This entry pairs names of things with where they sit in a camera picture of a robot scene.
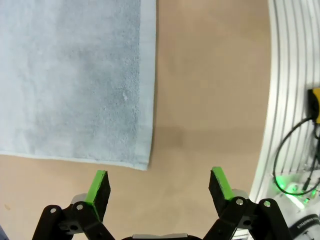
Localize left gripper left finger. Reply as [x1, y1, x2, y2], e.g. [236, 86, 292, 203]
[31, 169, 118, 240]

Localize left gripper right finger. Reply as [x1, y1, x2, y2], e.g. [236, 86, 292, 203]
[202, 166, 293, 240]

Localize light blue towel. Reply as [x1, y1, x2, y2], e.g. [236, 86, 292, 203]
[0, 0, 157, 172]

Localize yellow and black device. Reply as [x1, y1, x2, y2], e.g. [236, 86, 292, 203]
[306, 87, 320, 118]

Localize black looped cable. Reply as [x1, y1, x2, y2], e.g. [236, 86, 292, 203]
[273, 116, 316, 195]

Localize black cable with plug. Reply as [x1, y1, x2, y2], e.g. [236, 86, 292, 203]
[302, 119, 320, 191]

